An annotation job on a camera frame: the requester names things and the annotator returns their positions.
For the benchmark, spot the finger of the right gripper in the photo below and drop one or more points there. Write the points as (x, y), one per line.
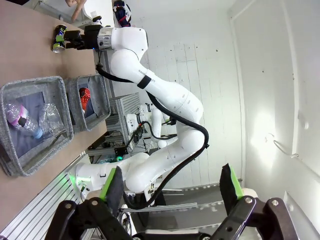
(72, 35)
(76, 45)

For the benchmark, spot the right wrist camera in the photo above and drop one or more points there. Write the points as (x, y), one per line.
(97, 21)

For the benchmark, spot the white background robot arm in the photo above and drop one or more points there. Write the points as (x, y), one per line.
(155, 117)

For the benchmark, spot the crushed clear plastic cup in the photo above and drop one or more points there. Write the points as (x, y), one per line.
(51, 117)

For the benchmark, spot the crushed red soda can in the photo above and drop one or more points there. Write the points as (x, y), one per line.
(85, 97)

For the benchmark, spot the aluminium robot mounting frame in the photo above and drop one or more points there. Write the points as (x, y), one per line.
(37, 212)

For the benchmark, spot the grey fabric basket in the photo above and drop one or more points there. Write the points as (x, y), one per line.
(102, 100)
(62, 100)

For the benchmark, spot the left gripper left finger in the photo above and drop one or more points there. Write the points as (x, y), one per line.
(115, 192)

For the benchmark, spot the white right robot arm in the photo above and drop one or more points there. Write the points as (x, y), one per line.
(175, 100)

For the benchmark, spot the navy red white jacket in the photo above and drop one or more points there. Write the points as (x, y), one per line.
(122, 17)

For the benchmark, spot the dark blue soda can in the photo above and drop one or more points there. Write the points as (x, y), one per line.
(58, 47)

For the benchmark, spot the person's left hand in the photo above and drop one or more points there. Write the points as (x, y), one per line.
(76, 7)

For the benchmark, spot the pink-label water bottle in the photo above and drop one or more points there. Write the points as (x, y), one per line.
(20, 117)

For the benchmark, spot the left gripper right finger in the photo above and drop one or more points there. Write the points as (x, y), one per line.
(228, 190)

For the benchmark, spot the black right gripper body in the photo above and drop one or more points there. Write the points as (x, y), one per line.
(90, 37)

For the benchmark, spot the black controller box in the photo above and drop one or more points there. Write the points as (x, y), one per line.
(121, 152)

